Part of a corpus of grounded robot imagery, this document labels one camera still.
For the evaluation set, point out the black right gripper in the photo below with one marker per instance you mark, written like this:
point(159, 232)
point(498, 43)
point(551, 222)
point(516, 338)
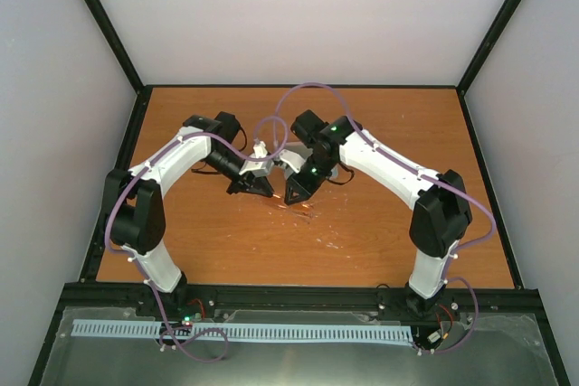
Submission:
point(291, 186)

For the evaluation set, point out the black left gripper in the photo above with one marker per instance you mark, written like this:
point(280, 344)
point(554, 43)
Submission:
point(247, 181)

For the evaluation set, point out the orange sunglasses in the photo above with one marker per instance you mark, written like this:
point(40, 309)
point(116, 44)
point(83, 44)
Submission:
point(302, 211)

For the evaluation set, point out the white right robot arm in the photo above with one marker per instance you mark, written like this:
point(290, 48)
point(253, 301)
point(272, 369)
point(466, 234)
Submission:
point(440, 214)

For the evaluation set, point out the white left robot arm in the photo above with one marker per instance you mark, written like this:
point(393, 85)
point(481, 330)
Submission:
point(132, 211)

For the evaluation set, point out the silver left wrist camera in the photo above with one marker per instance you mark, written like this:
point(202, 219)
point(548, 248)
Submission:
point(258, 169)

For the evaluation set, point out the light blue cable duct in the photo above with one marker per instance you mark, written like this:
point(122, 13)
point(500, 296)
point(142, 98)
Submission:
point(249, 333)

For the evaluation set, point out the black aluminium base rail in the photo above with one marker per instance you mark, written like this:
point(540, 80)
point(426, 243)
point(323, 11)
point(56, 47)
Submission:
point(387, 303)

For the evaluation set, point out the black enclosure frame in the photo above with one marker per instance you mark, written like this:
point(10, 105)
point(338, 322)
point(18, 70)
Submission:
point(144, 92)

